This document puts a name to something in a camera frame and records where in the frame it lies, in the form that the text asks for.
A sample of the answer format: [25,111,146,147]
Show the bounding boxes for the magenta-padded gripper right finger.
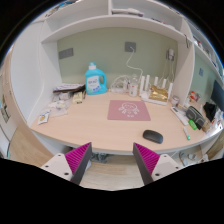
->
[132,142,183,186]

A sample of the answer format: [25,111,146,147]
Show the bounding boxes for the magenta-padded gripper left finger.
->
[40,142,93,186]

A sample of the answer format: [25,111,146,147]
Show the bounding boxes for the black computer mouse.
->
[142,129,164,145]

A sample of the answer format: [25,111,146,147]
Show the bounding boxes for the pink printed mouse pad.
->
[107,99,152,122]

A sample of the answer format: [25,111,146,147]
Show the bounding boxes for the small white snack packet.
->
[37,111,51,126]

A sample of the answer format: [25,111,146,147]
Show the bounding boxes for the white remote control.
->
[170,106,190,126]

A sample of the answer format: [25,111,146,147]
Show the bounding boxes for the clear plastic bags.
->
[46,92,73,118]

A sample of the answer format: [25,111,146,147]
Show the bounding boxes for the grey pencil case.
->
[185,105,206,129]

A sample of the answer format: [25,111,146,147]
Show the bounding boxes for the small silver can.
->
[170,95,180,108]

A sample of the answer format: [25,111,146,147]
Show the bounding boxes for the yellow small box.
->
[72,91,84,105]

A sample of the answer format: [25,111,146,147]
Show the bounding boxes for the gold foil bag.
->
[148,85,169,103]

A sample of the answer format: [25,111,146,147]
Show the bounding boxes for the white router with antennas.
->
[139,75,174,106]

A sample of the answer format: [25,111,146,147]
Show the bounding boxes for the black cloth bag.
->
[203,101,218,122]

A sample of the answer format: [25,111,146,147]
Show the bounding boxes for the stack of books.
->
[53,83,86,94]

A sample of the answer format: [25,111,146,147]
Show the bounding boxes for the blue detergent bottle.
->
[84,62,108,96]

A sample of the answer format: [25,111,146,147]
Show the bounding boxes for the black monitor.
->
[209,79,224,113]

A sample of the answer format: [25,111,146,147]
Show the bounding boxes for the white shelf unit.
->
[39,0,223,79]

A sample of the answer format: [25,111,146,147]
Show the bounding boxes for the white power strip with cables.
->
[110,74,131,94]

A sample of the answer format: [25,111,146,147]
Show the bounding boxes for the white power cable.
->
[125,46,135,79]

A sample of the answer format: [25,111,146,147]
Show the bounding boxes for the white wall charger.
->
[165,48,176,62]

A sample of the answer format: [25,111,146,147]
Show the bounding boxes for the grey wall switch plate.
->
[58,47,74,60]

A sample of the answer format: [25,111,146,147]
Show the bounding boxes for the grey wall socket plate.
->
[124,41,137,53]

